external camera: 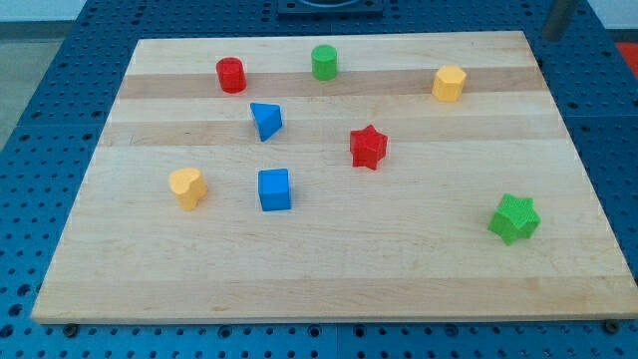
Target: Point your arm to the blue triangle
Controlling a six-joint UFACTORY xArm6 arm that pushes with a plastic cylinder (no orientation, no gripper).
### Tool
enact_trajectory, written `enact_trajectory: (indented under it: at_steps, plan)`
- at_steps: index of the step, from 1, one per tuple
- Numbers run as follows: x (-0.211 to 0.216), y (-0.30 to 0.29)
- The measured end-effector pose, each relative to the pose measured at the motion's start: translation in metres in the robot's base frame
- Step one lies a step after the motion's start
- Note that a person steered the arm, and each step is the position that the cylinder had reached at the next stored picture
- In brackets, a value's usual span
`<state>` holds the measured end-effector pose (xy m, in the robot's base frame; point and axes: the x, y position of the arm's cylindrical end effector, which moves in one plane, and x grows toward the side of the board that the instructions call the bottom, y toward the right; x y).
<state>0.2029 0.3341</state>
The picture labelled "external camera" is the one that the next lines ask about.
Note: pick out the blue triangle block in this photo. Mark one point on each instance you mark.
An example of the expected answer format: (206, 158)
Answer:
(267, 119)

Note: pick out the blue cube block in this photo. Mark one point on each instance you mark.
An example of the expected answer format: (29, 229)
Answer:
(274, 189)

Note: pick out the red star block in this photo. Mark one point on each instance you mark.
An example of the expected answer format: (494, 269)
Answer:
(367, 147)

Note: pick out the wooden board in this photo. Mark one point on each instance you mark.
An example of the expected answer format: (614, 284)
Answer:
(406, 242)

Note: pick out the green cylinder block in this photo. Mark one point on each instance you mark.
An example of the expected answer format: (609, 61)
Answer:
(324, 60)

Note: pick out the yellow heart block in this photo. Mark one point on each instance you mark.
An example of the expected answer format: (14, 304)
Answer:
(188, 186)

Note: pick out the red cylinder block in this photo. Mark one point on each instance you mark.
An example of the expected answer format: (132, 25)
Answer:
(231, 75)

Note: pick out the yellow hexagon block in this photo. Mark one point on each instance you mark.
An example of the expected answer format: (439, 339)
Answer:
(449, 83)

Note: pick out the green star block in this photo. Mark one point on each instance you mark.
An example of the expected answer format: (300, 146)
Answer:
(514, 218)

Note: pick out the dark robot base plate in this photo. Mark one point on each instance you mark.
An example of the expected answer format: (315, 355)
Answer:
(297, 8)

